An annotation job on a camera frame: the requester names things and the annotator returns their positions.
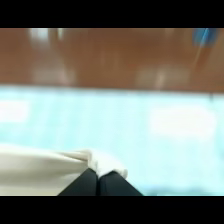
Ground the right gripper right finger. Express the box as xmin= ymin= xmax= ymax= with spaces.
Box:
xmin=98 ymin=171 xmax=144 ymax=197

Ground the white garment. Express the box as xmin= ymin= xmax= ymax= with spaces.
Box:
xmin=0 ymin=143 xmax=129 ymax=197

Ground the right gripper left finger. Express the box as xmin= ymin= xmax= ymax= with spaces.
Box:
xmin=57 ymin=167 xmax=99 ymax=197

